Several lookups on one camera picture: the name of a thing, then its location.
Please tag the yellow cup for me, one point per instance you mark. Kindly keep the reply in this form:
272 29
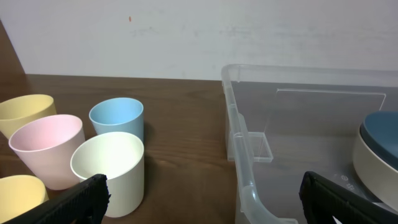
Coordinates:
19 194
17 112

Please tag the white cup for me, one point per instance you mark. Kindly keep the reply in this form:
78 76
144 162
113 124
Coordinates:
120 157

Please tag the clear plastic storage container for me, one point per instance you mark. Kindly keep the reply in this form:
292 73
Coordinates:
284 121

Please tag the light blue cup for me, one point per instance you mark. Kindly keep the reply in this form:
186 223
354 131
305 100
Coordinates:
118 115

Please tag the yellow cup upper left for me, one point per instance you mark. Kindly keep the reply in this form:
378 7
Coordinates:
17 112

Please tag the yellow cup lower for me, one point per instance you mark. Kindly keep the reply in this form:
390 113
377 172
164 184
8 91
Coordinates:
19 194

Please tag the beige large bowl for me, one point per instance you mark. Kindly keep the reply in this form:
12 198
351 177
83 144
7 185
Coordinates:
378 176

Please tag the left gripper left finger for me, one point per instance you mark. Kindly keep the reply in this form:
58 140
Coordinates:
86 202

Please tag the pink cup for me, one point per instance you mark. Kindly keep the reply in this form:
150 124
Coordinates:
46 146

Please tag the dark blue bowl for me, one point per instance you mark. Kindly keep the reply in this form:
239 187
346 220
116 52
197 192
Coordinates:
379 131

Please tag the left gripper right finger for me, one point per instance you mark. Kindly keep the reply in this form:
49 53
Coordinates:
324 202

